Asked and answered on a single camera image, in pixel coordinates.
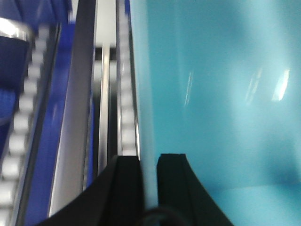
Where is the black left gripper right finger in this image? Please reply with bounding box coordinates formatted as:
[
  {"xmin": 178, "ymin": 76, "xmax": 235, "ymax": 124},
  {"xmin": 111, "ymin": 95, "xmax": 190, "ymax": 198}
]
[{"xmin": 157, "ymin": 154, "xmax": 233, "ymax": 226}]

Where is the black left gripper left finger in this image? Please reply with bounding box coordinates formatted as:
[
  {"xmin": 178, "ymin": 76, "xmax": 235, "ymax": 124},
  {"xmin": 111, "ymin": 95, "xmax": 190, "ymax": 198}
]
[{"xmin": 39, "ymin": 156, "xmax": 144, "ymax": 226}]

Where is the light blue plastic bin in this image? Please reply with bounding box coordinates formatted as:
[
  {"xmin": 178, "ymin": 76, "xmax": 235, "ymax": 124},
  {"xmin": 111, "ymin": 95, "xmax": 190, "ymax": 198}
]
[{"xmin": 130, "ymin": 0, "xmax": 301, "ymax": 226}]

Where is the white roller track right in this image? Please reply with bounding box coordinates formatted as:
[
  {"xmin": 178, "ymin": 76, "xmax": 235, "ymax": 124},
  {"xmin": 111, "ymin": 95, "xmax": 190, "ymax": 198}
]
[{"xmin": 116, "ymin": 0, "xmax": 140, "ymax": 157}]

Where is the white roller track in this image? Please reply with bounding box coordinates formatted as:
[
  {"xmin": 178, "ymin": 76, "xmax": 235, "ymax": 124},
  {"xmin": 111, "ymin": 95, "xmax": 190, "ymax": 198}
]
[
  {"xmin": 116, "ymin": 0, "xmax": 140, "ymax": 157},
  {"xmin": 0, "ymin": 19, "xmax": 61, "ymax": 226}
]

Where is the dark blue left bin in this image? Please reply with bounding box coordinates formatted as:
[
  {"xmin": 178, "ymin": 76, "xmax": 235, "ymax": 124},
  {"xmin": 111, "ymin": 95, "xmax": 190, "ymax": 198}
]
[{"xmin": 0, "ymin": 0, "xmax": 95, "ymax": 226}]

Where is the white roller track left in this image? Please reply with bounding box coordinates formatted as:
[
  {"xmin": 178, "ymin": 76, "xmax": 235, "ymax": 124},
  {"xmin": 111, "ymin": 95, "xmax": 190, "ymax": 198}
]
[{"xmin": 0, "ymin": 19, "xmax": 61, "ymax": 226}]

